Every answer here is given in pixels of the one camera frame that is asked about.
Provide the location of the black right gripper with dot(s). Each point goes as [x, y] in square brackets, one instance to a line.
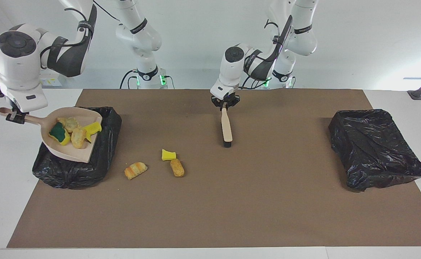
[16, 108]

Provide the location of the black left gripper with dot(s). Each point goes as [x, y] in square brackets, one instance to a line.
[225, 99]

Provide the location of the beige brush with black bristles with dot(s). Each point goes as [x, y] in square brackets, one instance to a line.
[226, 129]

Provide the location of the yellow sponge with green layer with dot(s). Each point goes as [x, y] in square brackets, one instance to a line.
[59, 133]

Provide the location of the lumpy beige bread piece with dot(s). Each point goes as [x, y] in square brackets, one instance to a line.
[68, 123]

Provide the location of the beige plastic dustpan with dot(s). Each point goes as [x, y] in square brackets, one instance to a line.
[70, 153]

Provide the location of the wedge beige bread piece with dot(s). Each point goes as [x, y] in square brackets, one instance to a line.
[78, 138]

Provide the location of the notched yellow sponge piece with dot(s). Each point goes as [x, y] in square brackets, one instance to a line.
[93, 127]

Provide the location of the small yellow sponge wedge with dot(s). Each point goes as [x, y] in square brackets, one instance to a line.
[168, 155]

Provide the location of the brown oval bread roll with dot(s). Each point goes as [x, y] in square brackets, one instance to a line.
[177, 167]

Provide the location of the orange striped croissant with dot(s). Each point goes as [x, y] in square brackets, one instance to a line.
[135, 170]

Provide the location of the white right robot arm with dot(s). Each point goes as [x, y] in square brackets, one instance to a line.
[16, 72]

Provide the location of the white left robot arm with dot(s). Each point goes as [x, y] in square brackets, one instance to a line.
[232, 68]

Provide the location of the black bag lined bin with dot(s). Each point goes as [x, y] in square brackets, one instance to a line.
[106, 144]
[375, 151]

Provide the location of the large brown table mat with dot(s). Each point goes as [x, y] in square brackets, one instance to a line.
[210, 216]

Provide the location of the white wall box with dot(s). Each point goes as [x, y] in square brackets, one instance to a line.
[49, 82]

